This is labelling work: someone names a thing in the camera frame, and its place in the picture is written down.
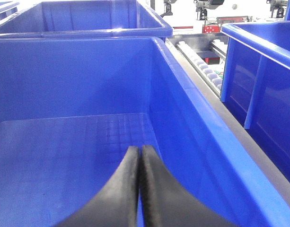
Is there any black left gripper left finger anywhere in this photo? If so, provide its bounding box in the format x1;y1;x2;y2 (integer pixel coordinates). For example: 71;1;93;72
56;146;140;227

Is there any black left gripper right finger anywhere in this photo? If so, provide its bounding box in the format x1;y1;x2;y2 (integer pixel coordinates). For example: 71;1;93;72
140;145;235;227

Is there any large blue target bin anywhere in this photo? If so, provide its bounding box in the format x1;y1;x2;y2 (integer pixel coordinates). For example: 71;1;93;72
0;37;290;227

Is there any blue bin at right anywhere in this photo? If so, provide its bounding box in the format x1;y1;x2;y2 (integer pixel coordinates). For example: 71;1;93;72
220;21;290;182

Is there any white roller track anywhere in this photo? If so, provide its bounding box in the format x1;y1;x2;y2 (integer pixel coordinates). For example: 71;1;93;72
176;41;223;98

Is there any blue bin behind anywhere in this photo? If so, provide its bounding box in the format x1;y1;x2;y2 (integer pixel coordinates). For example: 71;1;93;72
0;0;173;39

